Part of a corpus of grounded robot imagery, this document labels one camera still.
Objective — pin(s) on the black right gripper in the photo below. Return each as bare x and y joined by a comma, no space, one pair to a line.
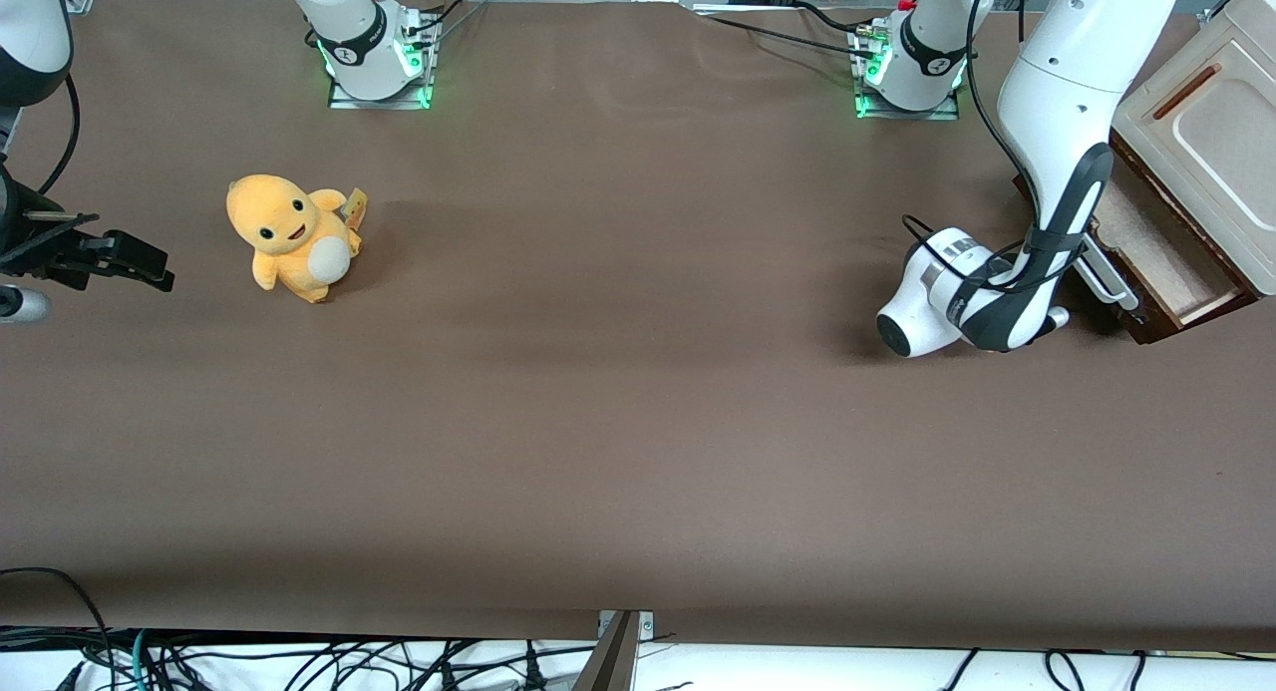
22,242

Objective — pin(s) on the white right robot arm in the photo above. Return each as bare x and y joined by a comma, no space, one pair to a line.
354,33

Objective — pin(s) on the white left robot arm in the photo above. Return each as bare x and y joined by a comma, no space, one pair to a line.
1057,103

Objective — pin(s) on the white drawer cabinet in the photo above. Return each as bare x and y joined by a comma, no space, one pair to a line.
1216,143

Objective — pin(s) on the yellow plush toy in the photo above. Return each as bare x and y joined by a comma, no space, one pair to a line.
284,237

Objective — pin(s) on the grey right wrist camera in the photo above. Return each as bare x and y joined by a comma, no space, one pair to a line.
20,304

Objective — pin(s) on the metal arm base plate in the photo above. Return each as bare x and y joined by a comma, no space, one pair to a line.
902,113
379,99

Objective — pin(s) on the metal table edge bracket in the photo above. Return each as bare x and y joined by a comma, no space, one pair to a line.
620,651

